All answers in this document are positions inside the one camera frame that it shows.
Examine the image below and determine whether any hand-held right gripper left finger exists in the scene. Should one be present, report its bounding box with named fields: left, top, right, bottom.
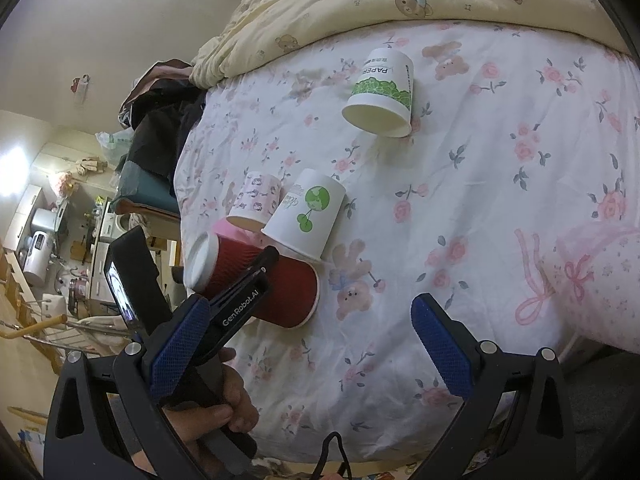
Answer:
left=44, top=296, right=212, bottom=480

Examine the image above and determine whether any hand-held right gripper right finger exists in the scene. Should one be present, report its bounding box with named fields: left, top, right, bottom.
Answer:
left=410, top=292, right=574, bottom=480

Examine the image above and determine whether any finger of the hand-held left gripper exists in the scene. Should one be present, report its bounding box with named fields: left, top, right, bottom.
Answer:
left=251, top=245, right=282, bottom=287

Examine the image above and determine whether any red ribbed paper cup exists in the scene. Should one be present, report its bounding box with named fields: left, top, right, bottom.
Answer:
left=183, top=234, right=321, bottom=330

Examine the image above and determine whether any plain pink paper cup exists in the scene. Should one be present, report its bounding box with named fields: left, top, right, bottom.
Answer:
left=210, top=217, right=267, bottom=252

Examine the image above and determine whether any white cup green globe print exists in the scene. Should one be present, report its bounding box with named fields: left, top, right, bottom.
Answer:
left=261, top=168, right=347, bottom=264

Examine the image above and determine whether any pink patterned paper cup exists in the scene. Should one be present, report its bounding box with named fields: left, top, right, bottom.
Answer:
left=226, top=171, right=284, bottom=235

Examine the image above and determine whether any white cup green foliage band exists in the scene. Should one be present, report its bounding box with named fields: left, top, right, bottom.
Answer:
left=341, top=47, right=415, bottom=139

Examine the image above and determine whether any person's left hand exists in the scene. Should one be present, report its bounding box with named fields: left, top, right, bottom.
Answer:
left=161, top=347, right=261, bottom=466

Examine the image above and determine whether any teal cloth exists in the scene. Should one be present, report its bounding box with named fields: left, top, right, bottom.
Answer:
left=116, top=159, right=181, bottom=217

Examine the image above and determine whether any white floral bedsheet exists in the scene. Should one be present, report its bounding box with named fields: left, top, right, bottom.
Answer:
left=172, top=20, right=640, bottom=466

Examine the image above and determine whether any white kitchen appliance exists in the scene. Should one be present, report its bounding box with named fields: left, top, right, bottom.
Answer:
left=21, top=230, right=57, bottom=287

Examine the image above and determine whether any white pillow pink bow print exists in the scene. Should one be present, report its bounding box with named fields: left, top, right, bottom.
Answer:
left=542, top=225, right=640, bottom=357

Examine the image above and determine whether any dark clothes pile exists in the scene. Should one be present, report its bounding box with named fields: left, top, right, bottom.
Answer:
left=119, top=59, right=208, bottom=196

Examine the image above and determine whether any white plastic bag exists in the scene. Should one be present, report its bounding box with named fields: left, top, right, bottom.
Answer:
left=95, top=127, right=137, bottom=167

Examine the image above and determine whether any yellow wooden rail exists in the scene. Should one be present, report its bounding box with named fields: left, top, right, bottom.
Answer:
left=0, top=314, right=69, bottom=342

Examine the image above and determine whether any black cable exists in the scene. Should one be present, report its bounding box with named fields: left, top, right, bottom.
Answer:
left=312, top=431, right=354, bottom=480

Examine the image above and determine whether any small wall hanger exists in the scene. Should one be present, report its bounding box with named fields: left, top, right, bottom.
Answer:
left=70, top=74, right=92, bottom=107

